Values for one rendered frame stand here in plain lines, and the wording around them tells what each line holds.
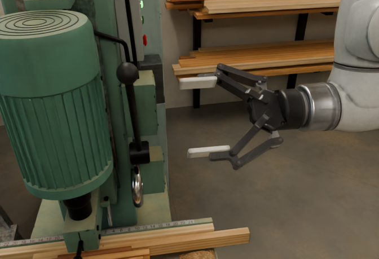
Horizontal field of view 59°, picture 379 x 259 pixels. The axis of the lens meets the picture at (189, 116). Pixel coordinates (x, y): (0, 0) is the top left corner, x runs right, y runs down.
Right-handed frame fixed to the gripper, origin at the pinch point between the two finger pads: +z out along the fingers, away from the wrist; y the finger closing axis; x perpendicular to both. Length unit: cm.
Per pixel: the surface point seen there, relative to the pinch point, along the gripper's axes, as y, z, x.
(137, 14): 33.3, 7.7, -10.4
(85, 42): 9.7, 16.1, 9.8
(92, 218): -11.4, 21.2, -25.6
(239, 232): -17.0, -14.3, -37.3
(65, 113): 0.9, 20.5, 3.1
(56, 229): -8, 38, -60
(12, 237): 2, 79, -131
